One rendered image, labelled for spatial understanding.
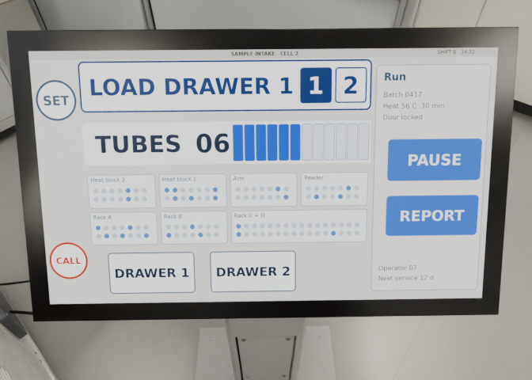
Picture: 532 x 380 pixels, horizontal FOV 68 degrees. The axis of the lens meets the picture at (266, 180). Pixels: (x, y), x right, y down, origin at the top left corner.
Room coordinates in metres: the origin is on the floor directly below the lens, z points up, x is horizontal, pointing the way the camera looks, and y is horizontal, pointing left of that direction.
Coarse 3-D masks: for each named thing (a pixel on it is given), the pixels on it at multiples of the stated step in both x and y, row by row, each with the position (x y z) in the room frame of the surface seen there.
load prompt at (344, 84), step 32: (96, 64) 0.36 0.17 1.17; (128, 64) 0.36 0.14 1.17; (160, 64) 0.36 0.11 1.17; (192, 64) 0.36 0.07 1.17; (224, 64) 0.36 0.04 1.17; (256, 64) 0.36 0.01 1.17; (288, 64) 0.36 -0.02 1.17; (320, 64) 0.36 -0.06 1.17; (352, 64) 0.36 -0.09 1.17; (96, 96) 0.34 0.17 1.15; (128, 96) 0.34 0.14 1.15; (160, 96) 0.34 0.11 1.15; (192, 96) 0.34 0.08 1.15; (224, 96) 0.34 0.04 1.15; (256, 96) 0.34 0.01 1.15; (288, 96) 0.34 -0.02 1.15; (320, 96) 0.34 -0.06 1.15; (352, 96) 0.34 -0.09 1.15
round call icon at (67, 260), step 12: (48, 252) 0.23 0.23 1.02; (60, 252) 0.23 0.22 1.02; (72, 252) 0.23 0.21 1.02; (84, 252) 0.23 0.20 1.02; (48, 264) 0.22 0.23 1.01; (60, 264) 0.22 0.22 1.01; (72, 264) 0.22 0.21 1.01; (84, 264) 0.22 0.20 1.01; (60, 276) 0.21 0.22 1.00; (72, 276) 0.21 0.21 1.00; (84, 276) 0.21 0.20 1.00
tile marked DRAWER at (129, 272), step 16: (112, 256) 0.23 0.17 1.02; (128, 256) 0.23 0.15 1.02; (144, 256) 0.23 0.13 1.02; (160, 256) 0.23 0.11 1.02; (176, 256) 0.23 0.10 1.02; (192, 256) 0.23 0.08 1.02; (112, 272) 0.22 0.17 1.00; (128, 272) 0.22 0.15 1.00; (144, 272) 0.22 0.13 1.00; (160, 272) 0.22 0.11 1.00; (176, 272) 0.22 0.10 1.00; (192, 272) 0.22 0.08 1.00; (112, 288) 0.20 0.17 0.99; (128, 288) 0.20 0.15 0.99; (144, 288) 0.20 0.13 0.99; (160, 288) 0.20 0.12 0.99; (176, 288) 0.20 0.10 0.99; (192, 288) 0.20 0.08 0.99
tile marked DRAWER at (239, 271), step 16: (224, 256) 0.23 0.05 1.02; (240, 256) 0.23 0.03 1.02; (256, 256) 0.23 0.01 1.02; (272, 256) 0.23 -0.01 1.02; (288, 256) 0.23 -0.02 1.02; (224, 272) 0.22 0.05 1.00; (240, 272) 0.22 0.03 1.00; (256, 272) 0.22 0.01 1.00; (272, 272) 0.22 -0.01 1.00; (288, 272) 0.22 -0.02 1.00; (224, 288) 0.20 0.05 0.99; (240, 288) 0.20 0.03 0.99; (256, 288) 0.20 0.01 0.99; (272, 288) 0.20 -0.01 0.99; (288, 288) 0.20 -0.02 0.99
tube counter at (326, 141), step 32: (224, 128) 0.32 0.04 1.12; (256, 128) 0.32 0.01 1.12; (288, 128) 0.32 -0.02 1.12; (320, 128) 0.32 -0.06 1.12; (352, 128) 0.32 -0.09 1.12; (224, 160) 0.29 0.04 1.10; (256, 160) 0.30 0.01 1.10; (288, 160) 0.30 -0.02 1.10; (320, 160) 0.30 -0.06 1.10; (352, 160) 0.30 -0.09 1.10
